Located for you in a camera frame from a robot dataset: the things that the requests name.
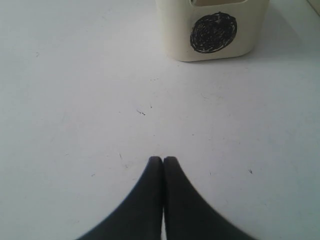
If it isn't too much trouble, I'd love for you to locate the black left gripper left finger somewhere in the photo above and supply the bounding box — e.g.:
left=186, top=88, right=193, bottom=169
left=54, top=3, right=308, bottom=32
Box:
left=79, top=156, right=164, bottom=240

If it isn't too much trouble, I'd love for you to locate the cream bin with circle mark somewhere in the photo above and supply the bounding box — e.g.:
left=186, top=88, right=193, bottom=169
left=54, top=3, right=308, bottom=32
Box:
left=156, top=0, right=256, bottom=62

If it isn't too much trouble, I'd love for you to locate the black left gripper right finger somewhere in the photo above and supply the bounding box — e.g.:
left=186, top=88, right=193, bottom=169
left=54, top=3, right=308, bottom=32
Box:
left=163, top=156, right=253, bottom=240

